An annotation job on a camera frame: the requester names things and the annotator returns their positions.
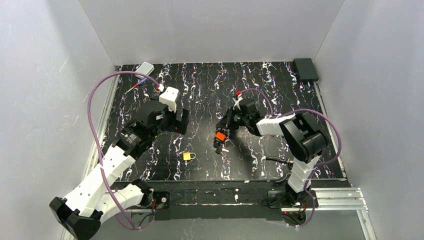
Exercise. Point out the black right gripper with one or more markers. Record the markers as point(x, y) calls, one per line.
point(225, 123)

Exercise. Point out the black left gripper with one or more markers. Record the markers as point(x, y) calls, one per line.
point(181, 120)

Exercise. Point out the orange black Opel padlock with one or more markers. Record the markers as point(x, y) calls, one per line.
point(219, 139)

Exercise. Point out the black head key bunch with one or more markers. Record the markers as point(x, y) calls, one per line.
point(220, 150)

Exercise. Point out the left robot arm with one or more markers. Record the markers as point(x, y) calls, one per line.
point(82, 211)

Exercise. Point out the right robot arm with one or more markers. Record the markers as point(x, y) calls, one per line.
point(305, 138)

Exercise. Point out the small brass padlock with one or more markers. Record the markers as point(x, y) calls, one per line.
point(188, 156)

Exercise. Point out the red blue small screwdriver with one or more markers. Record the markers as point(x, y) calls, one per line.
point(140, 81)

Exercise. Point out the white rectangular box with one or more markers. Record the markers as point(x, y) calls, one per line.
point(145, 69)

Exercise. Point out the black corner box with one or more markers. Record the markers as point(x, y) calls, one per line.
point(305, 70)

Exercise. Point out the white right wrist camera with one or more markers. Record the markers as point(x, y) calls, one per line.
point(237, 98)

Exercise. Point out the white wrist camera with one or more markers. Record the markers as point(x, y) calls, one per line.
point(237, 98)
point(169, 97)

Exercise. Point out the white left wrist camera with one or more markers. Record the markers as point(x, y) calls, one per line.
point(169, 97)

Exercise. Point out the black handle pliers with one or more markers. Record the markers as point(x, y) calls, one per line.
point(289, 164)

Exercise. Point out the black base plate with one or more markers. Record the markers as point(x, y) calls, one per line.
point(234, 199)

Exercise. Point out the aluminium frame rail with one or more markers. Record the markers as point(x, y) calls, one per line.
point(329, 199)

